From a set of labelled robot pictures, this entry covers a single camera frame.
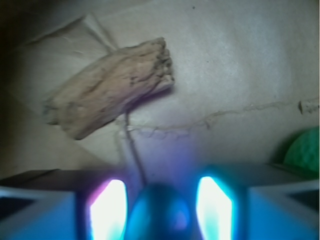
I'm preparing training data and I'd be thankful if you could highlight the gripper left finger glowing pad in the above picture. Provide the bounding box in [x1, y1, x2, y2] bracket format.
[0, 169, 128, 240]

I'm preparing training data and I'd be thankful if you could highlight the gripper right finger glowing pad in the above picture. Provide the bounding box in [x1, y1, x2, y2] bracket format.
[196, 163, 320, 240]

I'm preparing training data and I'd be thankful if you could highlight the dark green plastic pickle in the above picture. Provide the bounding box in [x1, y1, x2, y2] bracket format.
[124, 183, 193, 240]

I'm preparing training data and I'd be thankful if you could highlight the light green dimpled ball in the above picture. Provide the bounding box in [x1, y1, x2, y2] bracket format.
[273, 126, 320, 180]

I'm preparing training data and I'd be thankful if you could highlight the brown driftwood piece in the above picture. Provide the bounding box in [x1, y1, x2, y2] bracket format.
[42, 37, 175, 140]

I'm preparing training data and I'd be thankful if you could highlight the brown paper bag tray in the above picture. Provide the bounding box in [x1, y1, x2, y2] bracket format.
[0, 0, 320, 181]

